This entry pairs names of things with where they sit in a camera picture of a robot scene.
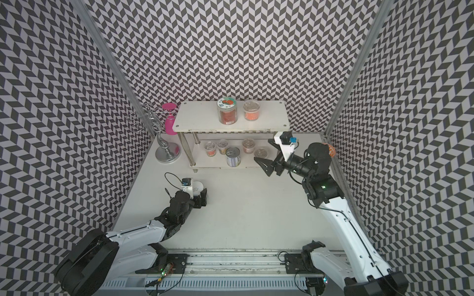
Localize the tin can pull-tab lid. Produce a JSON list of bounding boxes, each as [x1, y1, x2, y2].
[[225, 147, 241, 168]]

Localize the clear cup orange contents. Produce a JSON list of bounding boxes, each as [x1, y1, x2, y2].
[[243, 100, 260, 121]]

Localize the red jar with printed lid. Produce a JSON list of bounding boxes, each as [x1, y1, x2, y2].
[[217, 97, 238, 125]]

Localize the small cup red contents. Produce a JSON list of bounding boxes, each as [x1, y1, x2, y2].
[[204, 141, 217, 157]]

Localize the white lid seed jar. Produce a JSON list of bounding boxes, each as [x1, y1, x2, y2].
[[191, 180, 204, 196]]

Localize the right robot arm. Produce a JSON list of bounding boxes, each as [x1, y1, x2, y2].
[[254, 134, 409, 296]]

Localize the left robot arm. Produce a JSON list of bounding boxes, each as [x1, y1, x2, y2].
[[53, 189, 208, 296]]

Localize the white two-tier shelf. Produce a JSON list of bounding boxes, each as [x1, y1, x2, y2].
[[173, 101, 290, 171]]

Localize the small cup front right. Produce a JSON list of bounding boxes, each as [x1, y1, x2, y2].
[[254, 148, 269, 159]]

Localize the small cup back right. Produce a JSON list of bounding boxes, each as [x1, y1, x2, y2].
[[242, 138, 256, 154]]

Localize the small cup yellow label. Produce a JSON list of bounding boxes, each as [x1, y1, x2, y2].
[[217, 139, 229, 155]]

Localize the orange patterned bowl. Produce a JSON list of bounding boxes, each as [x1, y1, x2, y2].
[[326, 144, 336, 157]]

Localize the pink upside-down cup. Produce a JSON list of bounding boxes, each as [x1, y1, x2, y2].
[[162, 102, 177, 136]]

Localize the silver metal cup stand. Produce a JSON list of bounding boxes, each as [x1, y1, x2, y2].
[[127, 103, 181, 164]]

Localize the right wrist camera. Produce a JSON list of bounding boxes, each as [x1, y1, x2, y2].
[[279, 131, 297, 146]]

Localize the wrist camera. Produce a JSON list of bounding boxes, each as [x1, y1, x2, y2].
[[279, 131, 297, 146], [181, 178, 193, 188]]

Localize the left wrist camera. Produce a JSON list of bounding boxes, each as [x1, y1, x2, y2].
[[181, 178, 193, 188]]

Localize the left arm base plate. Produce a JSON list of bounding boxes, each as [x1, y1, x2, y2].
[[135, 254, 189, 275]]

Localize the aluminium front rail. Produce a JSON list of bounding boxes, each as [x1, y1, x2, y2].
[[79, 248, 393, 278]]

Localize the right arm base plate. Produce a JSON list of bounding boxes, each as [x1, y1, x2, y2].
[[283, 254, 323, 275]]

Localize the right aluminium corner post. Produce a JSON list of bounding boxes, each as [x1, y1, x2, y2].
[[324, 0, 395, 138]]

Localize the aluminium corner post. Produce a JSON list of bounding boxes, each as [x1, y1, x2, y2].
[[324, 0, 395, 138], [70, 0, 155, 136]]

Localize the left aluminium corner post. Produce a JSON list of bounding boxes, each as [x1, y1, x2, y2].
[[70, 0, 155, 136]]

